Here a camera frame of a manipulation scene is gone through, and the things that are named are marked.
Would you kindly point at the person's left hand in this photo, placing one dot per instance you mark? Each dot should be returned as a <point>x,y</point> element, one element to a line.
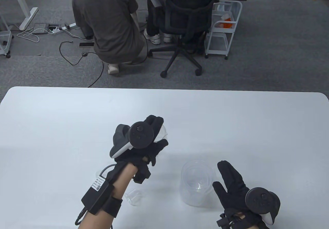
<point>140,162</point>

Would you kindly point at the person's right hand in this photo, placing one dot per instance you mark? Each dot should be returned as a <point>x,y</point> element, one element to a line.
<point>234,188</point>

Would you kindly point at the small clear plastic beaker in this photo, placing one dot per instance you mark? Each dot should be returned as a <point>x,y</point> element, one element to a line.
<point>162,134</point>
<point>133,197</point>

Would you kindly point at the tiny clear plastic beaker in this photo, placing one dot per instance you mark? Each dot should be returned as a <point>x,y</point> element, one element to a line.
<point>98,174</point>

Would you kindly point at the largest clear plastic beaker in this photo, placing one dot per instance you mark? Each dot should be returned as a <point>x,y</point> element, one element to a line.
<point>187,202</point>

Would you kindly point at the person's left forearm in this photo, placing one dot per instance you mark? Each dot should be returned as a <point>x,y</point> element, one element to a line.
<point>126,177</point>

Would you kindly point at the black and white controller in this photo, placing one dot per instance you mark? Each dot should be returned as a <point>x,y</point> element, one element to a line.
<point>261,200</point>
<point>140,135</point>

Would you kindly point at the black phone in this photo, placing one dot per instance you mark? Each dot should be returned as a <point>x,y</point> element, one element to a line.
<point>85,44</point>

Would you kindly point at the white rolling cart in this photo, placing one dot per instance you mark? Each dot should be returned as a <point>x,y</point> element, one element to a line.
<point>5,41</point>
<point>221,41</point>

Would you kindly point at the black office chair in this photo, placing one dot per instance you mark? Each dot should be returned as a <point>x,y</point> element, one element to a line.
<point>190,21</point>

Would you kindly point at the white power strip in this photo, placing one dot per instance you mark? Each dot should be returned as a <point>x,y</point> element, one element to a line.
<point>64,27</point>

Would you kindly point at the orange item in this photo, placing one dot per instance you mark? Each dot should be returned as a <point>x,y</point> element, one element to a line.
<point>227,23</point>

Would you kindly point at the grey floor box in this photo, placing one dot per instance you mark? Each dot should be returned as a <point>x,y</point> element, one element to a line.
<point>40,29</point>

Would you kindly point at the white desk leg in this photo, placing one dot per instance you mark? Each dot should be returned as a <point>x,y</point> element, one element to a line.
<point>24,13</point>

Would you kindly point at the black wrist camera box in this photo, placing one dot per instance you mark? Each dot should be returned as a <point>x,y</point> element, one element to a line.
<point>99,197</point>

